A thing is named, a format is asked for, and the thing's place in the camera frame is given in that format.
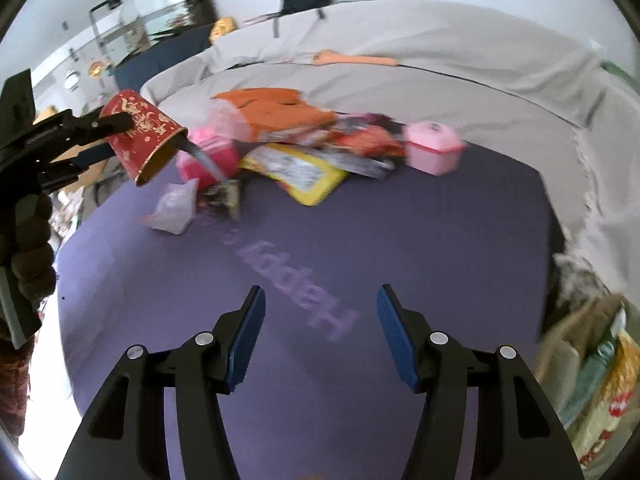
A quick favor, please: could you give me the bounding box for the dark grey snack packet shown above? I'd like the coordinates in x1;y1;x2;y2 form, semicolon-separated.
310;150;401;181

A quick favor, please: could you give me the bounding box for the orange long plastic stick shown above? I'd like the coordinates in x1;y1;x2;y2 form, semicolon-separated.
312;50;399;68

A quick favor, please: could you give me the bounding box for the dark purple snack packet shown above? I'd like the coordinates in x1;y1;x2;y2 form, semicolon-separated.
340;111;401;133

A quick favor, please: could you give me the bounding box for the orange packet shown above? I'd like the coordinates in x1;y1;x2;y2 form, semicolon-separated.
212;87;338;143

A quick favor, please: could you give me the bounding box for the red snack packet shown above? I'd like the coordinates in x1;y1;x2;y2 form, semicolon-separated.
320;125;406;158

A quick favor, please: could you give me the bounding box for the red gold paper cup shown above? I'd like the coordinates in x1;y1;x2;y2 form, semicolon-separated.
99;89;190;187

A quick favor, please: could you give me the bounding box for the person's left hand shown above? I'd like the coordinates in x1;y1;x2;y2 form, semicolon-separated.
0;192;58;311

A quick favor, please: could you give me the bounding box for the yellow snack packet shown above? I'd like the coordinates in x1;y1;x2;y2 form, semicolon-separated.
239;142;349;207

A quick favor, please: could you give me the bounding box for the glass fish tank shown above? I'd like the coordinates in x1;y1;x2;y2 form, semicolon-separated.
89;0;216;66

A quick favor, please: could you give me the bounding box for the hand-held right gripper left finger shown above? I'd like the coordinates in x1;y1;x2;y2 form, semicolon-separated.
60;285;267;480

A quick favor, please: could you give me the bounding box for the green packet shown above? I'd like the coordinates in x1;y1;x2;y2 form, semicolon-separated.
557;330;621;426

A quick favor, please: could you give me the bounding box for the small dark printed packet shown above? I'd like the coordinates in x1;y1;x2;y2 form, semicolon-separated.
197;180;243;221

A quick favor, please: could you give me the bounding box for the grey covered sofa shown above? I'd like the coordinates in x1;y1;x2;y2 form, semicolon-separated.
140;0;640;321

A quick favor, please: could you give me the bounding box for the yellow red snack bag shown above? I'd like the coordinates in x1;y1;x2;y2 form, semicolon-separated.
570;330;640;471

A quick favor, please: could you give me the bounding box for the purple tablecloth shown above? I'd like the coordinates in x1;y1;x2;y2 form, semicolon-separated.
55;110;568;480

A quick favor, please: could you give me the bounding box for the pink lidded container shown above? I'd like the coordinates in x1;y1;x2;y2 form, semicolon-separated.
402;121;468;177

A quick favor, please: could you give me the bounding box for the wastebasket with beige liner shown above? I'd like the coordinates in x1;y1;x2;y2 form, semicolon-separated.
537;295;640;476

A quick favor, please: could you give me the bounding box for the navy blue cabinet cover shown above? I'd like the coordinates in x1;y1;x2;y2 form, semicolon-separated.
114;25;213;93

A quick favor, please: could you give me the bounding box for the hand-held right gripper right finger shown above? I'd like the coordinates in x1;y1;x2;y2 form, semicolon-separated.
376;284;586;480

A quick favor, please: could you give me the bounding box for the yellow plush toy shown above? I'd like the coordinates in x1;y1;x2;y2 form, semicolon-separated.
210;17;237;43

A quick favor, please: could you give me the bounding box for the light grey fringed throw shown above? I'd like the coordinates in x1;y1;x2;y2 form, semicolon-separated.
565;55;640;293

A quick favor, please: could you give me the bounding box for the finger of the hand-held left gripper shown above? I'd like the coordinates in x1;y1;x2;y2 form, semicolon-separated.
47;142;121;181
30;111;133;149

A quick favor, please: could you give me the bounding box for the pink plastic box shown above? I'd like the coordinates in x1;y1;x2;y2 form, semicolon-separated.
176;127;238;192

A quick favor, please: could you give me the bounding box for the green cloth item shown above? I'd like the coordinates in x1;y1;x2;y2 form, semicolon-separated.
600;60;636;93

